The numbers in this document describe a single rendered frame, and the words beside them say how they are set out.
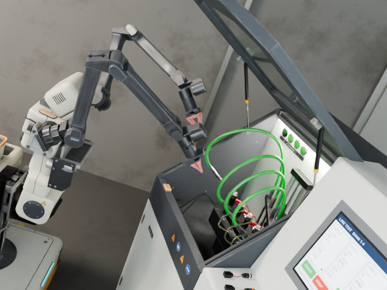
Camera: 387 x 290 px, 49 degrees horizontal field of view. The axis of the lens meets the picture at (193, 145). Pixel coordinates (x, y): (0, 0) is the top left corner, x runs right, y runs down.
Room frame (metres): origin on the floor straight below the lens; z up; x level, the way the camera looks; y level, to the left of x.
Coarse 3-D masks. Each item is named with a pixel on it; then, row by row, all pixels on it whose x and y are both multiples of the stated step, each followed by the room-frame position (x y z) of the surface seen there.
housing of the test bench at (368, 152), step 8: (336, 120) 2.23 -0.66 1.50; (344, 128) 2.14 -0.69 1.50; (352, 136) 2.05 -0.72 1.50; (360, 136) 2.10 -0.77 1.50; (352, 144) 1.91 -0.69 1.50; (360, 144) 1.96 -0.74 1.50; (368, 144) 2.01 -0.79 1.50; (360, 152) 1.84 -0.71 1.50; (368, 152) 1.88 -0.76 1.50; (376, 152) 1.93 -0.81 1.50; (368, 160) 1.77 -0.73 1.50; (376, 160) 1.82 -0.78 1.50; (384, 160) 1.86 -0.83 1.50
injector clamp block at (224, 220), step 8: (216, 208) 1.81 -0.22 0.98; (216, 216) 1.76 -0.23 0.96; (216, 224) 1.74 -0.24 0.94; (224, 224) 1.70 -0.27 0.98; (216, 232) 1.72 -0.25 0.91; (224, 232) 1.67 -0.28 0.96; (232, 232) 1.66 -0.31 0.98; (216, 240) 1.69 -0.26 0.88; (224, 240) 1.65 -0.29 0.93; (232, 240) 1.60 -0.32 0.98; (216, 248) 1.67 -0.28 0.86; (224, 248) 1.62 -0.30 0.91
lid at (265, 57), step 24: (216, 0) 1.39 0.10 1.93; (216, 24) 1.91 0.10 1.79; (240, 24) 1.35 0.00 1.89; (240, 48) 1.99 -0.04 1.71; (264, 48) 1.30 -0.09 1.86; (264, 72) 1.90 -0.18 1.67; (288, 72) 1.32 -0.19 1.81; (288, 96) 1.82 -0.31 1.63; (312, 96) 1.39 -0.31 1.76; (312, 120) 1.47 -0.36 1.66; (336, 144) 1.52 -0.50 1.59
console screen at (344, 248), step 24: (336, 216) 1.36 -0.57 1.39; (312, 240) 1.36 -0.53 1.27; (336, 240) 1.30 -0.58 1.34; (360, 240) 1.25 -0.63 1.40; (288, 264) 1.36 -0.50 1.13; (312, 264) 1.30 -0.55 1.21; (336, 264) 1.24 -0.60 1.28; (360, 264) 1.19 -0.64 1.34; (384, 264) 1.15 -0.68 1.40; (312, 288) 1.23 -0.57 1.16; (336, 288) 1.18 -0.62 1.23; (360, 288) 1.14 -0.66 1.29; (384, 288) 1.10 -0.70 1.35
